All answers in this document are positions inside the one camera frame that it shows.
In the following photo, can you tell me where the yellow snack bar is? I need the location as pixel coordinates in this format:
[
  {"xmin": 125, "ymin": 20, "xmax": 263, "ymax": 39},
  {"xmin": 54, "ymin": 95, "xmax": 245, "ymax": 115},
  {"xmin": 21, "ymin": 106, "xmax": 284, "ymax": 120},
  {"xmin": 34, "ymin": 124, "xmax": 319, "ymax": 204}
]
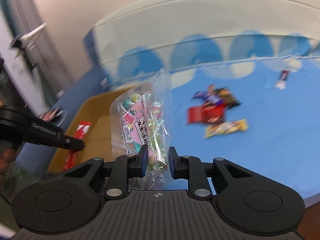
[{"xmin": 204, "ymin": 119, "xmax": 248, "ymax": 139}]

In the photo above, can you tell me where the black gold snack bar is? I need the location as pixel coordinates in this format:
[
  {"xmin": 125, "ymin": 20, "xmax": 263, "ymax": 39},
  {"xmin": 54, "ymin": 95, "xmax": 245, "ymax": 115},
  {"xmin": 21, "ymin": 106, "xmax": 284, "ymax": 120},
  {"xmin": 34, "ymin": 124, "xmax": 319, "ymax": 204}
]
[{"xmin": 216, "ymin": 87, "xmax": 242, "ymax": 109}]

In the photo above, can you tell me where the black white phone stand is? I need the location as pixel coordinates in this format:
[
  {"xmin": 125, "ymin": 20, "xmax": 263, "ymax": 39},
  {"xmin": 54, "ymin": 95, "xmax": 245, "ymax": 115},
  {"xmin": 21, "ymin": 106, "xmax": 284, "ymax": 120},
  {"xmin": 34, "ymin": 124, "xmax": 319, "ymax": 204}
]
[{"xmin": 9, "ymin": 23, "xmax": 47, "ymax": 57}]

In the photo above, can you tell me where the purple white sachet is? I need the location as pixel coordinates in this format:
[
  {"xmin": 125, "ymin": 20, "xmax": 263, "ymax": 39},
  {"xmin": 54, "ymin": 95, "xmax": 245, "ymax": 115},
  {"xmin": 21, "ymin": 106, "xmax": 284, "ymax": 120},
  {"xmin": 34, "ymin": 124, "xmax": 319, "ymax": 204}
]
[{"xmin": 274, "ymin": 69, "xmax": 290, "ymax": 89}]

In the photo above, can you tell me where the small red candy bar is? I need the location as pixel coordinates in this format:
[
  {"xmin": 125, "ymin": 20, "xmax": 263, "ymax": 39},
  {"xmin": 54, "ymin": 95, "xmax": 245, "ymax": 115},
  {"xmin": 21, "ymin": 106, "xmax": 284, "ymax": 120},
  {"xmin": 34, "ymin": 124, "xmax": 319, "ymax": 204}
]
[{"xmin": 207, "ymin": 85, "xmax": 216, "ymax": 94}]

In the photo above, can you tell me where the purple chocolate bar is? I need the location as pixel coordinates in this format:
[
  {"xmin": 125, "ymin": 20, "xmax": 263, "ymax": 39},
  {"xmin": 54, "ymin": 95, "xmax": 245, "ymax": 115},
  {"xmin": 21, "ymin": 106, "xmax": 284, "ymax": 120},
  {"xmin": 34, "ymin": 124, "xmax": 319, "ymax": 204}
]
[{"xmin": 193, "ymin": 91, "xmax": 223, "ymax": 106}]

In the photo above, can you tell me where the red stick snack packet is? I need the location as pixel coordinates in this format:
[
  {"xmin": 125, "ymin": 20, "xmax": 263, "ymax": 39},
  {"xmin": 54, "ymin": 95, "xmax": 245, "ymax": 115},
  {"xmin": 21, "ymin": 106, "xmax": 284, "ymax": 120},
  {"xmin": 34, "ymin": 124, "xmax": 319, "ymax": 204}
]
[{"xmin": 62, "ymin": 121, "xmax": 92, "ymax": 171}]

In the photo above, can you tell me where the black smartphone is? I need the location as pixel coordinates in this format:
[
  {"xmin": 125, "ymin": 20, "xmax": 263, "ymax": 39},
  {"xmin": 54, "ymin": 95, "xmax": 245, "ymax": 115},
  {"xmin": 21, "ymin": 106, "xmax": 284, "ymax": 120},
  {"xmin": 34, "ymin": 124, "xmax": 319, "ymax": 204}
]
[{"xmin": 38, "ymin": 107, "xmax": 60, "ymax": 122}]

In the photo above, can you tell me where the grey curtain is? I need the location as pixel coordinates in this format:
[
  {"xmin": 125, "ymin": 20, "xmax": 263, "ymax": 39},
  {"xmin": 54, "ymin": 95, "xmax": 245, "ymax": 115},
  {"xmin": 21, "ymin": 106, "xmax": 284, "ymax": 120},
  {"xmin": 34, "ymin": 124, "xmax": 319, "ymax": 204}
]
[{"xmin": 1, "ymin": 0, "xmax": 74, "ymax": 108}]

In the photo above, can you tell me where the person's left hand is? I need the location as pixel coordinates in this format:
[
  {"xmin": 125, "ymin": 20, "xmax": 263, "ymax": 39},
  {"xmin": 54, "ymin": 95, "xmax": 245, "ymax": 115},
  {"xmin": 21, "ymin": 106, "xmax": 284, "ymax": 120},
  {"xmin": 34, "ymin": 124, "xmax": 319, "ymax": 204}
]
[{"xmin": 0, "ymin": 148, "xmax": 16, "ymax": 184}]

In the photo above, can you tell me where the dark red snack pouch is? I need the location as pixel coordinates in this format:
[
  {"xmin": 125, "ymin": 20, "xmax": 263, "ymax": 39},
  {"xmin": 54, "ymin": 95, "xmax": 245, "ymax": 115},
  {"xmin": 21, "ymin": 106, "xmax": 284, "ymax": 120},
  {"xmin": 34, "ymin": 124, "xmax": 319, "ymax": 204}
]
[{"xmin": 202, "ymin": 102, "xmax": 225, "ymax": 125}]

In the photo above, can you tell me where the blue sofa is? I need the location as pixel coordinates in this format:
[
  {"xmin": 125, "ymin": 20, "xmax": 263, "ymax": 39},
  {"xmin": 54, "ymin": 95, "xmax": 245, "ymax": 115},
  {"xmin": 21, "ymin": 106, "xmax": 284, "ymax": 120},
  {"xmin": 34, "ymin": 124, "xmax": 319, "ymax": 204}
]
[{"xmin": 15, "ymin": 67, "xmax": 107, "ymax": 177}]

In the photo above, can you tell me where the blue white patterned sofa cover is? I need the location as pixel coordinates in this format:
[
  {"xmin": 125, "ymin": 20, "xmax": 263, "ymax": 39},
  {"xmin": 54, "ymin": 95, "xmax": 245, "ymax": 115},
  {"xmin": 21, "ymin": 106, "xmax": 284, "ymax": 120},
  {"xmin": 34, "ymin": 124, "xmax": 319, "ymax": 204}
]
[{"xmin": 84, "ymin": 0, "xmax": 319, "ymax": 206}]

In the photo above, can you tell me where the brown cardboard box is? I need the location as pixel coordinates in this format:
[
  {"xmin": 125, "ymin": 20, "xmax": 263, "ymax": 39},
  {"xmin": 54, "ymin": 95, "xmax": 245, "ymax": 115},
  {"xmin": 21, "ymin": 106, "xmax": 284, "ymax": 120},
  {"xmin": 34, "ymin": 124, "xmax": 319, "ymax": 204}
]
[{"xmin": 47, "ymin": 86, "xmax": 141, "ymax": 173}]

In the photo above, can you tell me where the clear bag of candies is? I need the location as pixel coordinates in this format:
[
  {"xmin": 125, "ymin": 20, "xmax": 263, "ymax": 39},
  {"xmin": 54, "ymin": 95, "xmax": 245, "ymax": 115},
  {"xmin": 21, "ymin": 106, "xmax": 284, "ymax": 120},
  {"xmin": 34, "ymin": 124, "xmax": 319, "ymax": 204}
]
[{"xmin": 110, "ymin": 68, "xmax": 172, "ymax": 190}]

